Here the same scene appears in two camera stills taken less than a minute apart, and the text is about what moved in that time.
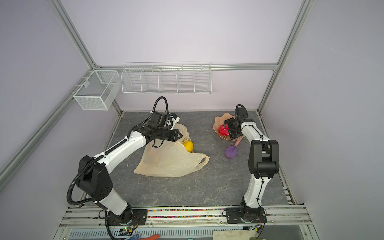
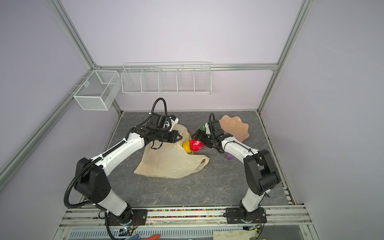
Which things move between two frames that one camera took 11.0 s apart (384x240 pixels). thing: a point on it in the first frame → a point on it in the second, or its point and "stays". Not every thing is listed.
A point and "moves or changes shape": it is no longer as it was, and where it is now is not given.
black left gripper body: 167,134 stays
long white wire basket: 169,77 stays
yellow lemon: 189,145 stays
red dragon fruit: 224,130 moves or changes shape
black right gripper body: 231,123 → 207,139
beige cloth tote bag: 171,160 stays
